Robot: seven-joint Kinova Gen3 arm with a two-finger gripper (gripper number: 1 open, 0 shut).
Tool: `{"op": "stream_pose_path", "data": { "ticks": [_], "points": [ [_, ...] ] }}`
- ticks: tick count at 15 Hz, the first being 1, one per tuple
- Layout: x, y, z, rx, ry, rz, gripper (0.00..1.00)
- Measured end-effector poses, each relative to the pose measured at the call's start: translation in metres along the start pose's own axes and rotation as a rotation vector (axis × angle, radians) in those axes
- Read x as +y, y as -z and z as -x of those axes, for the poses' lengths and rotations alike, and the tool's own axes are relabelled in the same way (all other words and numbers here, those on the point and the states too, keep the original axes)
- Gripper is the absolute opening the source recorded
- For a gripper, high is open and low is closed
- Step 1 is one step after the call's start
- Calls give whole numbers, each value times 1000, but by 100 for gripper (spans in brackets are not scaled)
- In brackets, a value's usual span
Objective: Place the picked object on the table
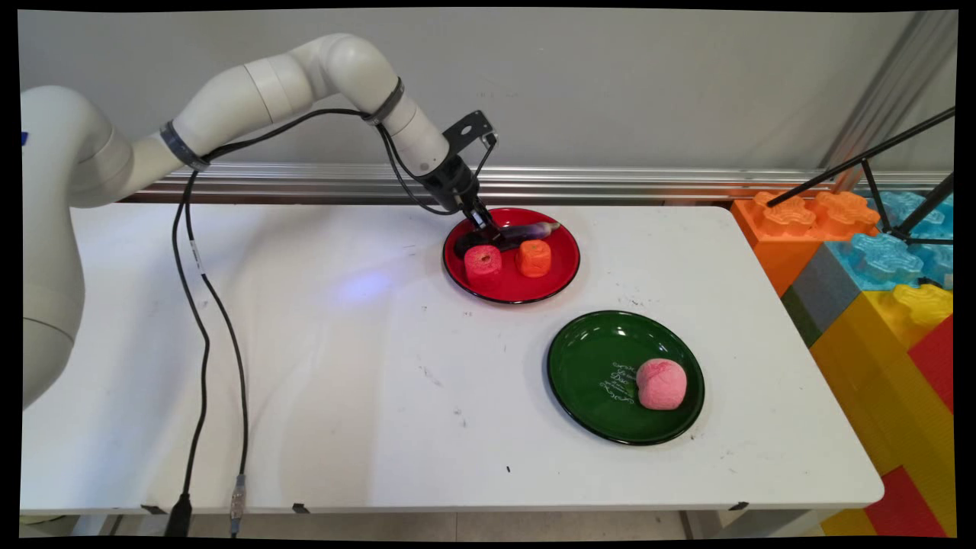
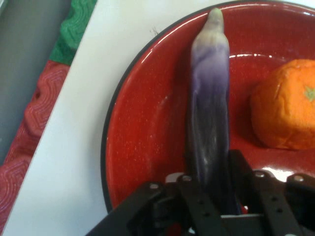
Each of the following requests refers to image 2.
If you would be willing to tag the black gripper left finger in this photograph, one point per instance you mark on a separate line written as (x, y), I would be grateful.
(197, 204)

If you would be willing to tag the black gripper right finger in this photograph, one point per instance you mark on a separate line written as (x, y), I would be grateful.
(268, 196)

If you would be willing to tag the purple toy eggplant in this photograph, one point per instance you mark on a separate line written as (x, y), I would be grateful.
(210, 98)

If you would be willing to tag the orange toy tangerine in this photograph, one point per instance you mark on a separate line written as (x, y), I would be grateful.
(288, 105)

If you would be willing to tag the red enamel plate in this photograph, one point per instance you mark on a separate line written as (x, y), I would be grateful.
(147, 123)

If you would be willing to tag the red giant building block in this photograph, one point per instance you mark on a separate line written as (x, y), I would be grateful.
(29, 127)

